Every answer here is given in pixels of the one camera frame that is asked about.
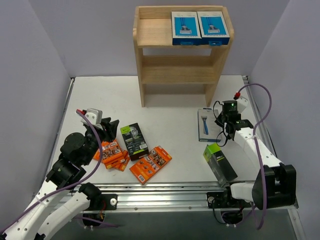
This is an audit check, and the black green gillette box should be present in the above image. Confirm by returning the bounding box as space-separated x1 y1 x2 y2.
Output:
203 143 238 187
120 122 149 161

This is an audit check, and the blue Harry's razor box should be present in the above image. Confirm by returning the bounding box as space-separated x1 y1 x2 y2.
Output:
171 11 202 46
197 11 230 47

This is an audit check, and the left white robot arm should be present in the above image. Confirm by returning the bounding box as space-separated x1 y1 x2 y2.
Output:
0 114 119 240

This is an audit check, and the wooden three-tier shelf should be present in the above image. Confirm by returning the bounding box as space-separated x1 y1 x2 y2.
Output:
133 5 235 107

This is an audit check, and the white Harry's razor blister pack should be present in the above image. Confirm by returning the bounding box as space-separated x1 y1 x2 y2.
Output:
197 107 221 143

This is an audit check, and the orange razor pack top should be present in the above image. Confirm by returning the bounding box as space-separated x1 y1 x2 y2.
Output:
101 139 123 169

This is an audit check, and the orange razor pack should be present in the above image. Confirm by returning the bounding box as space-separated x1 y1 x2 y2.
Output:
113 149 131 172
129 146 172 185
101 139 123 169

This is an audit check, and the orange razor pack left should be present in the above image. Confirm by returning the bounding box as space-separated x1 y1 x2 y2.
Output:
113 149 131 172

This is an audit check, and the orange razor pack front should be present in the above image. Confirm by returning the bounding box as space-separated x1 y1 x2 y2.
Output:
129 146 172 185

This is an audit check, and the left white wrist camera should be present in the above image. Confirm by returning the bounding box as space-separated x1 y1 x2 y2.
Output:
82 108 103 130

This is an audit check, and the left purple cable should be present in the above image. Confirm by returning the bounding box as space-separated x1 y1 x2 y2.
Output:
0 108 104 233

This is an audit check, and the purple cable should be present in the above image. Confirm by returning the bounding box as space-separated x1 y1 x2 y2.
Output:
232 83 273 230
0 108 104 233

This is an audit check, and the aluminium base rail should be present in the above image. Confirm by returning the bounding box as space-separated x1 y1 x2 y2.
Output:
59 181 298 213

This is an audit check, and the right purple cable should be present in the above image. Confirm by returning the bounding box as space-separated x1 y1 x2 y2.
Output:
232 83 273 230

